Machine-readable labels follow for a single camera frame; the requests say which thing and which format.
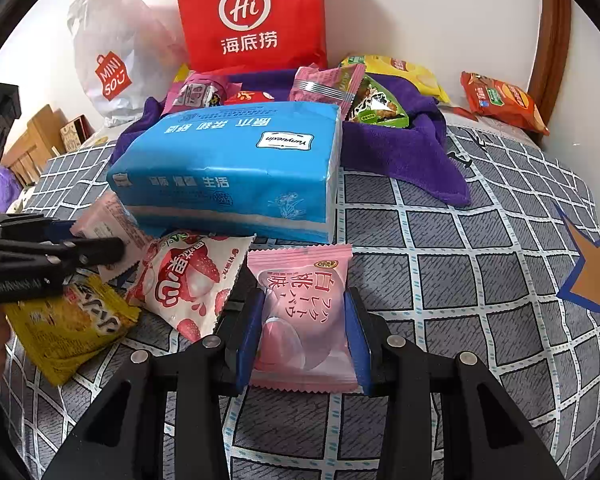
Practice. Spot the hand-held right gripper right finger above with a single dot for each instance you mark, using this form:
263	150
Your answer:
357	340

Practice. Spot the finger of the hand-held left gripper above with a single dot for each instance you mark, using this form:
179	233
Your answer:
55	227
90	251

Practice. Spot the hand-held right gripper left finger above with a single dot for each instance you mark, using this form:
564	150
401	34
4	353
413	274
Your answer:
250	340

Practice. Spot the pale pink snack packet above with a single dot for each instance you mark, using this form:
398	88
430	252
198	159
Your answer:
105	215

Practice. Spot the pink peach snack packet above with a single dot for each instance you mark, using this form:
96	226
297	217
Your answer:
305	300

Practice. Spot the wooden furniture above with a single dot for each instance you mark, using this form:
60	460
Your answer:
32	145

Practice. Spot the purple bag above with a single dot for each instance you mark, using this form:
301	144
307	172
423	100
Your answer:
5	190

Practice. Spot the patterned cardboard box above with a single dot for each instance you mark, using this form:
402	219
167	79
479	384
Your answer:
76	132

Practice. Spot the yellow cracker packet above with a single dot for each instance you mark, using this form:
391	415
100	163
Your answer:
65	330

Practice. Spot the white strawberry snack packet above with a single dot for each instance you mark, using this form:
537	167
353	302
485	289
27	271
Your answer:
180	280

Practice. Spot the grey checked bedsheet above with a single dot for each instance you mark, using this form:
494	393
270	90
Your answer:
430	260

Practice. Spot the white plastic shopping bag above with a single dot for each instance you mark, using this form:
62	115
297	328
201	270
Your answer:
115	45

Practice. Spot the blue tissue pack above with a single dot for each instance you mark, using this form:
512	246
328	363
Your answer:
230	160

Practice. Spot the pink round-print snack packet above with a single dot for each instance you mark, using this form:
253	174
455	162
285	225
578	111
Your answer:
195	94

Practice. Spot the purple towel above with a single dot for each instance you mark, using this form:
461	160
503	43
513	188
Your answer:
395	150

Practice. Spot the small red packet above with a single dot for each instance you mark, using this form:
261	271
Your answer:
250	96

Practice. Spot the green snack packet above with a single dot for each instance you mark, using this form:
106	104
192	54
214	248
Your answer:
380	105

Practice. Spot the pink striped snack packet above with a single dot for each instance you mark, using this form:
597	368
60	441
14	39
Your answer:
325	82

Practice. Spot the yellow potato chips bag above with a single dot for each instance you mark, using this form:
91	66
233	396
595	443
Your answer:
420	75

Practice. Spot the red paper bag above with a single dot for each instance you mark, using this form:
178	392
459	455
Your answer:
250	15

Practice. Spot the red potato chips bag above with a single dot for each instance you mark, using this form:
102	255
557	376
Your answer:
505	100

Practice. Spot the wooden door frame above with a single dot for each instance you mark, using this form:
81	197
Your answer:
552	45

